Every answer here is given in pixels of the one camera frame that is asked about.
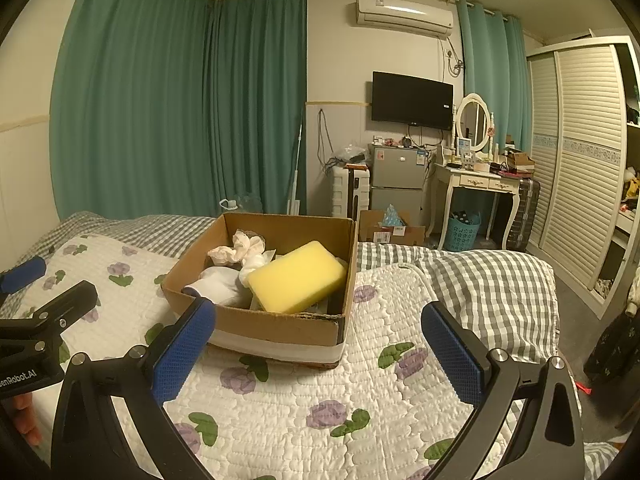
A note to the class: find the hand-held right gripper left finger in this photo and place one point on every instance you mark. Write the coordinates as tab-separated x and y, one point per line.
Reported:
182	355

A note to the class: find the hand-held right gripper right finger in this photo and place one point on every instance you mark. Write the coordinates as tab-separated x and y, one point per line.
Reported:
452	355

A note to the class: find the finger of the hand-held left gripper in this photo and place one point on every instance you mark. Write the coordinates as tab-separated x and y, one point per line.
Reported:
22	272
67	305

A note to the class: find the white sock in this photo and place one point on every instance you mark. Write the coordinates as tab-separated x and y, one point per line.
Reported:
220	285

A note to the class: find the white lace cloth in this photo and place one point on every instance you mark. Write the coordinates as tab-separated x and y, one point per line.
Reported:
235	247

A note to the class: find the yellow sponge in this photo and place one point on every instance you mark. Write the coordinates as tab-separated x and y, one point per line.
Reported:
295	280

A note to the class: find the person's left hand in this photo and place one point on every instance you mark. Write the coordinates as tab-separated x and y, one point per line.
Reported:
25	417

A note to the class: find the grey gingham duvet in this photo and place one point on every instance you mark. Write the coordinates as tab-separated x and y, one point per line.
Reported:
490	300

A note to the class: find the grey gingham bed sheet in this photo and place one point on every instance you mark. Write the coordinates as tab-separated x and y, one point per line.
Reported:
150	230

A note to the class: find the blue plastic basket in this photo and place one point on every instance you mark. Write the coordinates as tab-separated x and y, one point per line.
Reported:
460	235

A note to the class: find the white floral quilt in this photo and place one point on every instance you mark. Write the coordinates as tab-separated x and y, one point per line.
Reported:
310	410

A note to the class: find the blue tissue pack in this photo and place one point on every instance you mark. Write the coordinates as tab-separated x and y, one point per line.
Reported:
392	217

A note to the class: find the brown floor cardboard box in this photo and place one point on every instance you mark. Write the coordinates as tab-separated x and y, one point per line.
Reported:
372	227

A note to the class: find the dark suitcase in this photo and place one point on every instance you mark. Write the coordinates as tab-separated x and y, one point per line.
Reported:
525	215

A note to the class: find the dark hanging clothes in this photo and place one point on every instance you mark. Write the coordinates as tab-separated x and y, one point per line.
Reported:
615	345

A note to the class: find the white vanity table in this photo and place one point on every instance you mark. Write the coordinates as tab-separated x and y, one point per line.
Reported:
475	180

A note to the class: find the grey fridge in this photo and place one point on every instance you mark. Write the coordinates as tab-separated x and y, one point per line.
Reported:
395	170

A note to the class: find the white drawer unit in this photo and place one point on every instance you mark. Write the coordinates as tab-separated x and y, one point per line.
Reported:
340	190

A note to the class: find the small brown box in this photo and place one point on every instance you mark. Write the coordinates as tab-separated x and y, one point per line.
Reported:
520	161

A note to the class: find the green curtain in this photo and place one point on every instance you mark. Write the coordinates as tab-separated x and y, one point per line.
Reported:
492	75
257	100
130	95

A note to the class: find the white mop pole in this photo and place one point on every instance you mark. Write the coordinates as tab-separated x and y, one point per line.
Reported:
296	170

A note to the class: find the white louvred wardrobe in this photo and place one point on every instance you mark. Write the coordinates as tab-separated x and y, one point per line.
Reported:
575	160

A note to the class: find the white oval mirror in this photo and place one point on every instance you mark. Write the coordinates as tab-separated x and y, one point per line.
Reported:
474	117

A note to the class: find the white air conditioner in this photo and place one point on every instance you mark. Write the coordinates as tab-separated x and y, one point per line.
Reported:
402	14

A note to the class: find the black wall television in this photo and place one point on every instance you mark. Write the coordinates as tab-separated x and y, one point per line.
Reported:
411	100

